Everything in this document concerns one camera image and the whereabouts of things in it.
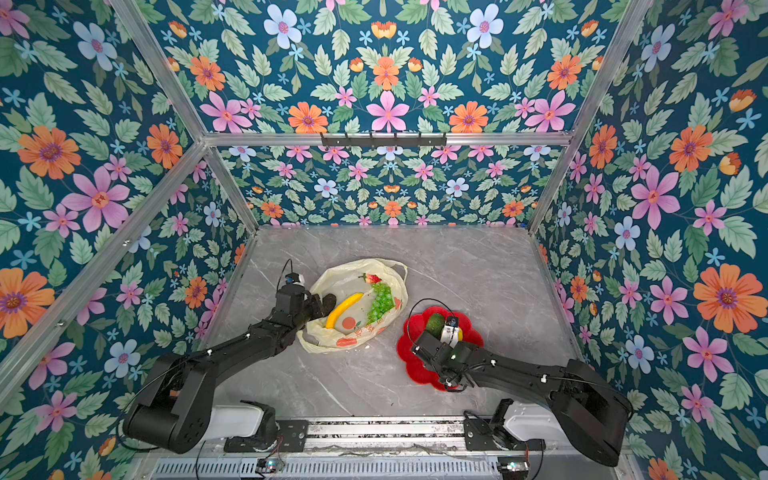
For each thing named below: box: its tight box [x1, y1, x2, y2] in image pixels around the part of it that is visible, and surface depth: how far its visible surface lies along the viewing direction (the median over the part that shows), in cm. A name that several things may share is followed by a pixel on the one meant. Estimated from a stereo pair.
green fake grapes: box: [366, 282, 395, 325], surface depth 95 cm
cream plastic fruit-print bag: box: [297, 258, 409, 353], surface depth 95 cm
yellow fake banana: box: [326, 292, 364, 329], surface depth 97 cm
